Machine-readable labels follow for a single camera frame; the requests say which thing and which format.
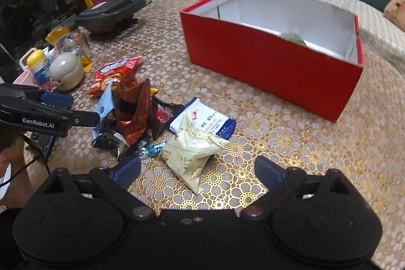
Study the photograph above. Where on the red snack packet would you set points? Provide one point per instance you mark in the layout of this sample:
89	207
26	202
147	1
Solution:
110	72

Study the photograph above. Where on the dark brown snack packet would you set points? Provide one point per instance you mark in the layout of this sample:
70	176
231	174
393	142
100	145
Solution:
161	116

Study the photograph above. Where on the yellow-capped bottle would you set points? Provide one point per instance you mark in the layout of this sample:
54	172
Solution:
39	69

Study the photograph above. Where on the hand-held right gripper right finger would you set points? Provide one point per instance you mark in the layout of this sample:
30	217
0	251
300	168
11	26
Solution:
269	170

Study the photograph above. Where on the pink container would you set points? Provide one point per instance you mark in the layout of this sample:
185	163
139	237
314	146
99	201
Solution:
23	78

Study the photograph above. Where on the yellow wrapper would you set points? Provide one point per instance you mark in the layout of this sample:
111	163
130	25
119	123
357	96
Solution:
86	65

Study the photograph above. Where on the yellow packet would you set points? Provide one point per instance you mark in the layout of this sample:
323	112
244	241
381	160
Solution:
55	34

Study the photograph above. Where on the brown foil snack packet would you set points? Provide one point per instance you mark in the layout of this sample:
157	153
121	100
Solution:
133	118

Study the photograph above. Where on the green snack packet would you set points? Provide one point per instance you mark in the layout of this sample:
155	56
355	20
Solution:
292	37

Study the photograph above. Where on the teal wrapped candy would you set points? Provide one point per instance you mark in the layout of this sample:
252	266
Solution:
155	148

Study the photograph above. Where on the beige round teapot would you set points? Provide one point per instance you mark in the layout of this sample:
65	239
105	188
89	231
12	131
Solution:
65	69

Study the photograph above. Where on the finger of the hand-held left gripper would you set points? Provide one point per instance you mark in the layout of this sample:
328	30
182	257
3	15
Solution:
57	98
85	119

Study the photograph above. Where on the light blue snack packet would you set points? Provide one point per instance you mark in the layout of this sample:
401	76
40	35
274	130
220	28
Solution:
104	105

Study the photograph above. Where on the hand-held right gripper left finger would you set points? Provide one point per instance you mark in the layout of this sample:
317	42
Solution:
131	167

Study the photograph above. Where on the white and blue snack packet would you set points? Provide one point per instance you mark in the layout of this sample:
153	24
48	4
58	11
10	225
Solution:
218	127

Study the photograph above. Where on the black snack packet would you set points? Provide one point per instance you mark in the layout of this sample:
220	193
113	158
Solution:
106	140

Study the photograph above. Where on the black plastic container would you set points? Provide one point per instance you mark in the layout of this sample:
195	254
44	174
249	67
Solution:
107	12

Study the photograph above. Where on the cream snack packet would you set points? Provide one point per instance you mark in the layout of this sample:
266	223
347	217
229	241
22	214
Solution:
186	159

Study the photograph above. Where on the brown bag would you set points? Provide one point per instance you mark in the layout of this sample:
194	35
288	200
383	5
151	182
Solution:
395	9

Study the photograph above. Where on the red cardboard box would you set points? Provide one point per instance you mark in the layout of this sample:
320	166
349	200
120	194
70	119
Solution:
269	67

